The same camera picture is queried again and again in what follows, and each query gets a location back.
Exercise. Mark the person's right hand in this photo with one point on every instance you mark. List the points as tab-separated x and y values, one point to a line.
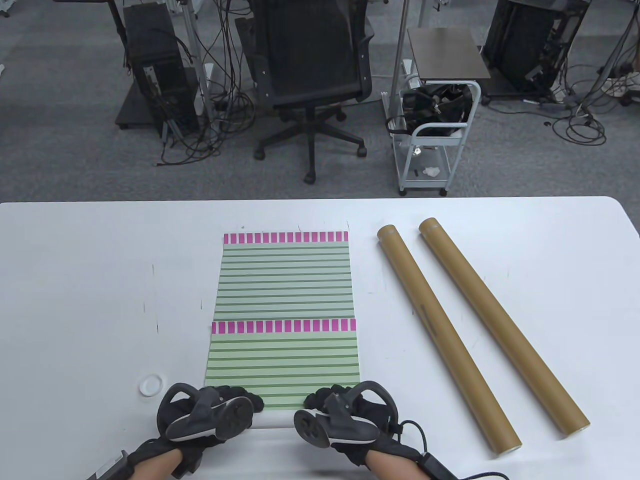
317	398

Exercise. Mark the person's left forearm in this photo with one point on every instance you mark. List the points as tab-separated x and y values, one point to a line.
157	467

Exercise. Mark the small brown top side table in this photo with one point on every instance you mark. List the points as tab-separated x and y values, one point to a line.
445	52

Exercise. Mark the black computer tower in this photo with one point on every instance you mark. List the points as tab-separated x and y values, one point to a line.
155	50

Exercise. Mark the person's right forearm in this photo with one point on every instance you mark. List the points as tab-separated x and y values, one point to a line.
395	467

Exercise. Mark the black right wrist pack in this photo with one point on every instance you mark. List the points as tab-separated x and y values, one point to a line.
437	466

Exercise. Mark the grey labelled left wrist pack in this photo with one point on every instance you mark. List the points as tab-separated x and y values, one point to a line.
112	467

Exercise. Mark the silver metal pole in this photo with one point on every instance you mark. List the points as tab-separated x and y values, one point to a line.
398	60

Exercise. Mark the black computer rack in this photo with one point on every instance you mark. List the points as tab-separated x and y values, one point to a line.
525	45

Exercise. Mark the white metal utility cart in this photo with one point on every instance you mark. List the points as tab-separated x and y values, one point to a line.
440	141

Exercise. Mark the black mesh office chair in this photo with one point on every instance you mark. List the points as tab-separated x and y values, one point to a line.
310	50

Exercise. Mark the green striped mouse pad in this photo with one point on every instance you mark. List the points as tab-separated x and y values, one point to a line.
285	280
285	360

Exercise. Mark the white plastic tube cap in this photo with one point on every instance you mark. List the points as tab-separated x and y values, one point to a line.
150	386

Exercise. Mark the black headset gear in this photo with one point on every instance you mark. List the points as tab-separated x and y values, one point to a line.
430	107

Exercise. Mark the black grey hand controller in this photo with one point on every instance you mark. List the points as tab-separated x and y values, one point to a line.
200	422
345	430

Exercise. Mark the person's left hand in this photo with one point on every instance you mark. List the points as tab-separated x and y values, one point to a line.
256	401

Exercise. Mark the white crumpled paper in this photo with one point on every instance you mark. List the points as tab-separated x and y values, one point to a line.
431	172

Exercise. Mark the brown cardboard mailing tube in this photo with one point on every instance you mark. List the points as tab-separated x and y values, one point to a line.
440	330
500	320

